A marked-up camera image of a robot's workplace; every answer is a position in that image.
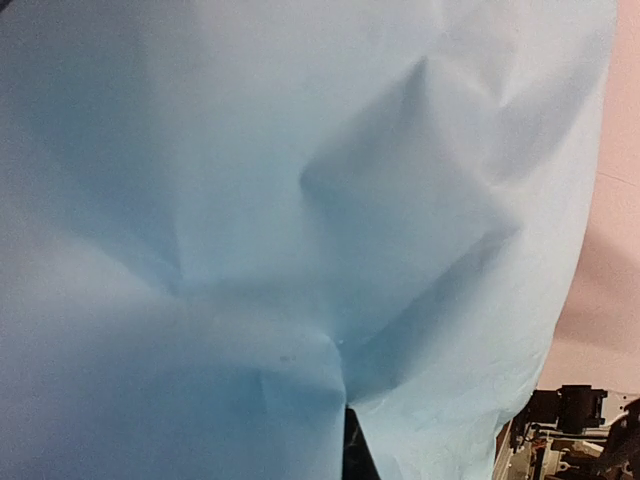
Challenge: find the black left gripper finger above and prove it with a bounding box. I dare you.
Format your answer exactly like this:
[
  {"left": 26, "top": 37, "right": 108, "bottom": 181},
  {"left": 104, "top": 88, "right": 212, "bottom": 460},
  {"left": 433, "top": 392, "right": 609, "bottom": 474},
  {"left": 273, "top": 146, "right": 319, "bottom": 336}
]
[{"left": 342, "top": 406, "right": 380, "bottom": 480}]

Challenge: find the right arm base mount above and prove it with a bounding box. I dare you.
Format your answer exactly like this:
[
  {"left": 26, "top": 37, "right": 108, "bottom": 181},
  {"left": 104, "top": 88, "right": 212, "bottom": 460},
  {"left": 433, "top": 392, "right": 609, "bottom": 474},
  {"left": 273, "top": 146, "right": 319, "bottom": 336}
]
[{"left": 492, "top": 385, "right": 639, "bottom": 480}]

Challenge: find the blue wrapping paper sheet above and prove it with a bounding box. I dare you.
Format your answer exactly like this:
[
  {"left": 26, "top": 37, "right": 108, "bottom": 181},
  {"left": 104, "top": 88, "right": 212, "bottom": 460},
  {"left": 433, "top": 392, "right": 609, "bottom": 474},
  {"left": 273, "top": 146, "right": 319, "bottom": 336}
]
[{"left": 1, "top": 1, "right": 617, "bottom": 479}]

